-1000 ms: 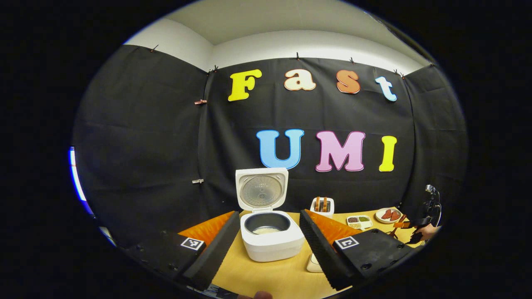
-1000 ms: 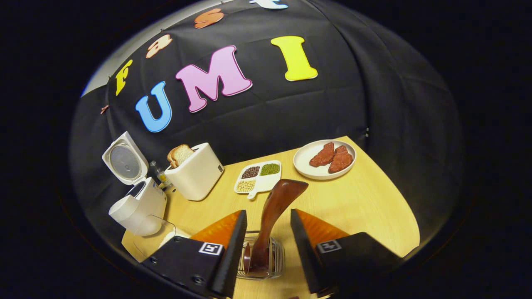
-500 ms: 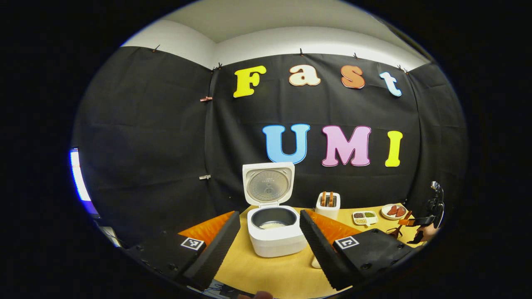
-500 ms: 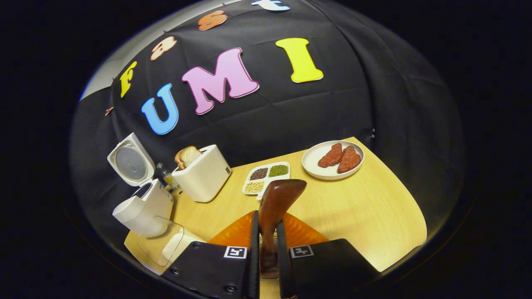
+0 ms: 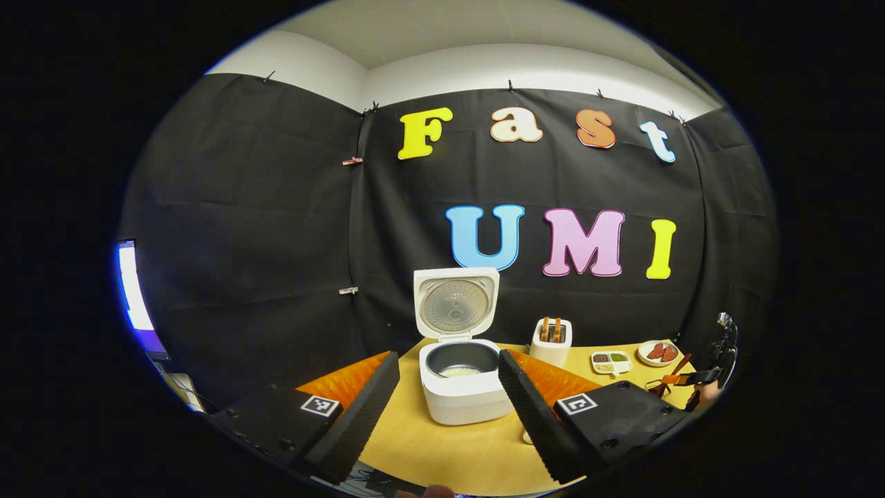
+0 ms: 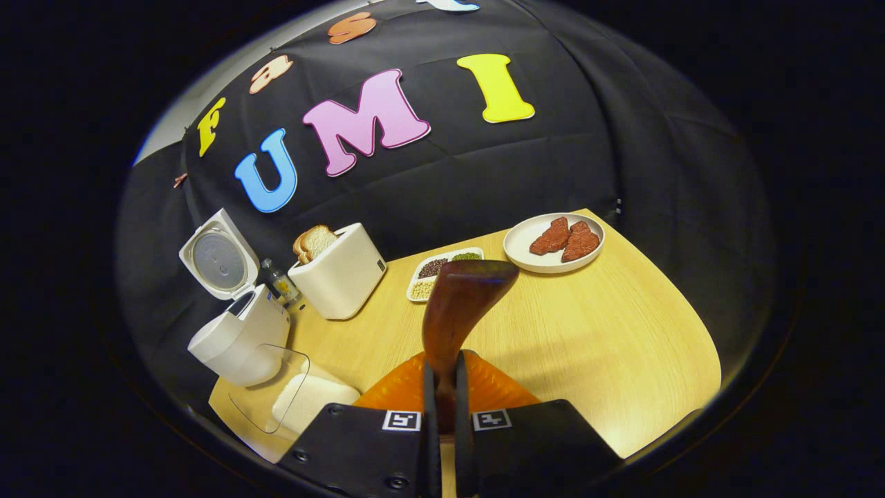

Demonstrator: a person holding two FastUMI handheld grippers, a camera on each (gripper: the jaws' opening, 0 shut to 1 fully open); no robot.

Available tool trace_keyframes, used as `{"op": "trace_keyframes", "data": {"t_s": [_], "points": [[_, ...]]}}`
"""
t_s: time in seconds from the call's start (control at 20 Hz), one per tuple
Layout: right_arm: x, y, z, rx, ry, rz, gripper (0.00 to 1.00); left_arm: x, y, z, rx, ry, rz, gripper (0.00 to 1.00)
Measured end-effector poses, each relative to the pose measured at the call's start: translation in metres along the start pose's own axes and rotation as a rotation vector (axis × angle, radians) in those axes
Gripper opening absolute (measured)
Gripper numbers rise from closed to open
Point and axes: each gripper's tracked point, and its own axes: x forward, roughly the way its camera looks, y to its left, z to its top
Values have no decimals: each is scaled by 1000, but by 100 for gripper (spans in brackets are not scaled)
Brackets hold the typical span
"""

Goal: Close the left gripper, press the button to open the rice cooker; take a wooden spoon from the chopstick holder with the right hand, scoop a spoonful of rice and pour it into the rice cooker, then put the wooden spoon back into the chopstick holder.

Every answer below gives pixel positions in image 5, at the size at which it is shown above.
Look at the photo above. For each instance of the white toaster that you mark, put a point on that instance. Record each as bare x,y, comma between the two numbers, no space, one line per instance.
550,354

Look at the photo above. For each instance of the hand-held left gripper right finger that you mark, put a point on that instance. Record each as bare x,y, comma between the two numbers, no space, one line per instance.
536,422

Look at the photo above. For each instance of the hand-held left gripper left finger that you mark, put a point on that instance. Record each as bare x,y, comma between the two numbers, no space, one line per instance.
356,422

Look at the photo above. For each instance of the white divided bean dish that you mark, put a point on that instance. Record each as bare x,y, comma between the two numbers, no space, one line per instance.
611,361

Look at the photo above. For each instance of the black backdrop cloth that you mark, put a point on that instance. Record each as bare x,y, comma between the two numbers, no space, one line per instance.
242,228

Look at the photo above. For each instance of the red meat slice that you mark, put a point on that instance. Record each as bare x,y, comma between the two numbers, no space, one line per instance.
655,351
670,354

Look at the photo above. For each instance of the round white plate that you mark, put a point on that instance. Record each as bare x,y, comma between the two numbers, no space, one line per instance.
644,356

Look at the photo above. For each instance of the bright monitor screen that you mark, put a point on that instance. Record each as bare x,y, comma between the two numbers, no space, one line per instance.
131,283

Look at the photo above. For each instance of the white rice cooker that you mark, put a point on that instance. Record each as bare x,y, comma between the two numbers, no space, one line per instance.
460,401

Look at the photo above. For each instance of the brown wooden spoon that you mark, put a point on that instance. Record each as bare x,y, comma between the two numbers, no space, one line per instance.
679,370

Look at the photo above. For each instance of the toasted bread slice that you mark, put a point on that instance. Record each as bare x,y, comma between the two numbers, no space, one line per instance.
556,330
545,329

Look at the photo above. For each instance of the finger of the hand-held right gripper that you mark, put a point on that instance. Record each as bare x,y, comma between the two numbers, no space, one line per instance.
691,378

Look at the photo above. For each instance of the red cloth clip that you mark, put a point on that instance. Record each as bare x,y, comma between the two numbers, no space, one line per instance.
352,161

